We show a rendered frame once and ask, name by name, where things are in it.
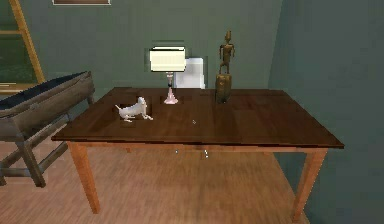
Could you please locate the brown wooden table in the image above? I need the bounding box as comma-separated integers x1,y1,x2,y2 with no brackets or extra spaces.
51,87,345,224

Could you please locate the brown wooden human statue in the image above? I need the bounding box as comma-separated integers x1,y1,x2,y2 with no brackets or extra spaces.
214,30,236,105

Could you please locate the pink table lamp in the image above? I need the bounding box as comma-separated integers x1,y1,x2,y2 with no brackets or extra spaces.
148,46,187,106

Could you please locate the white dog figurine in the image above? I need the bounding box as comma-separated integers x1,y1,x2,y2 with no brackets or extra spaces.
114,96,154,122

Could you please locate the grey wooden trough stand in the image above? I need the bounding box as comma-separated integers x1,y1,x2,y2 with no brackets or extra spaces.
0,70,96,189

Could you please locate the orange wooden ladder shelf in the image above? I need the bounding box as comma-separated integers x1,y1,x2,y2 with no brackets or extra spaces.
0,0,46,95

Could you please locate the framed wall picture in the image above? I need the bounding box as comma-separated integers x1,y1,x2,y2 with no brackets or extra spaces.
52,0,112,6

